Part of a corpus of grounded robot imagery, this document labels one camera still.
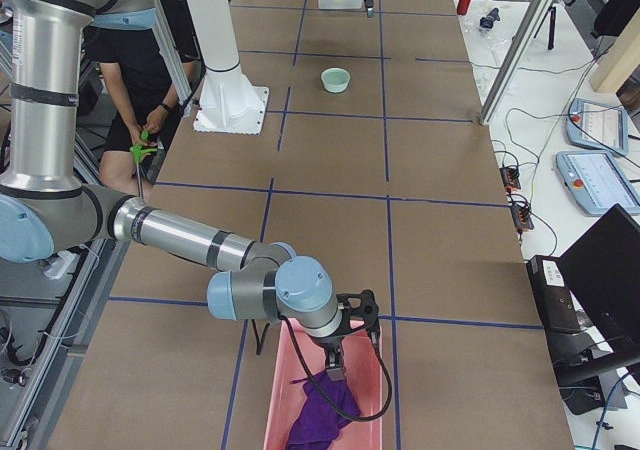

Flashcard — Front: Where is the purple cloth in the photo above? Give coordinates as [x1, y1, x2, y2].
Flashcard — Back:
[285, 371, 361, 450]

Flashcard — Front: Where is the upper teach pendant tablet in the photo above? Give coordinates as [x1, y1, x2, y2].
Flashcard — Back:
[566, 98, 629, 156]

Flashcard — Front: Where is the green handled tool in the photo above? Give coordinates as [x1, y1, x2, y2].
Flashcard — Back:
[128, 128, 157, 199]

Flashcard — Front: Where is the white pedestal column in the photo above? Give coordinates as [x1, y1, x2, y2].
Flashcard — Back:
[187, 0, 269, 135]

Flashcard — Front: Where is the seated person in black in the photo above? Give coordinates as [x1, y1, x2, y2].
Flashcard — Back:
[84, 26, 182, 197]

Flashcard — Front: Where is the black monitor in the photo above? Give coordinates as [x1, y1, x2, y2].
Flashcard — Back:
[557, 204, 640, 350]

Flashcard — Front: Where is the mint green bowl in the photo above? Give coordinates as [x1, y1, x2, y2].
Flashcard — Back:
[320, 67, 351, 93]

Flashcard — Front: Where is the teach pendant tablet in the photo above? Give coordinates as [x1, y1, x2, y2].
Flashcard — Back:
[555, 150, 639, 216]
[566, 98, 629, 156]

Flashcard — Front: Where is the arm camera bracket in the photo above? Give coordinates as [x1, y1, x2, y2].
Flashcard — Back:
[336, 289, 380, 348]

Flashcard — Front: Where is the black desktop box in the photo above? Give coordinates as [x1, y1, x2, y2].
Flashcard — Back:
[526, 255, 581, 334]

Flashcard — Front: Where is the aluminium frame post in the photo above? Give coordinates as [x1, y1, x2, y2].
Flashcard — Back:
[479, 0, 553, 125]

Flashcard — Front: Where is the lower teach pendant tablet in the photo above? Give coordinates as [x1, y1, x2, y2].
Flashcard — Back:
[555, 150, 639, 216]

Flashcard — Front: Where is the folded dark blue umbrella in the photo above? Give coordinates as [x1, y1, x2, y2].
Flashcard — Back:
[479, 7, 500, 30]

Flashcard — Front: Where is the pink plastic bin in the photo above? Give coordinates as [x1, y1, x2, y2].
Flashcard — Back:
[263, 320, 387, 449]

